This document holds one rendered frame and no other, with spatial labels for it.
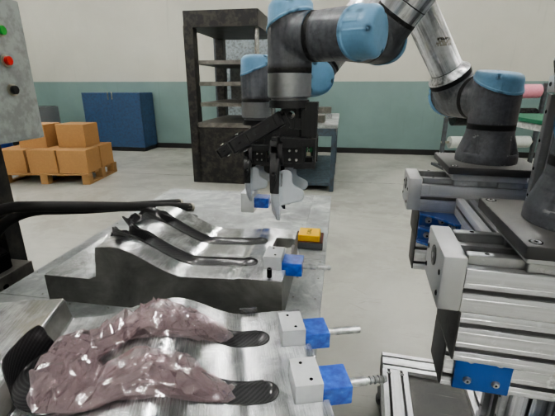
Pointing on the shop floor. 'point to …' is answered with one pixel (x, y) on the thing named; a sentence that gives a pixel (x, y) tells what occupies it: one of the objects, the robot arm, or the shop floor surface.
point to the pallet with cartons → (61, 154)
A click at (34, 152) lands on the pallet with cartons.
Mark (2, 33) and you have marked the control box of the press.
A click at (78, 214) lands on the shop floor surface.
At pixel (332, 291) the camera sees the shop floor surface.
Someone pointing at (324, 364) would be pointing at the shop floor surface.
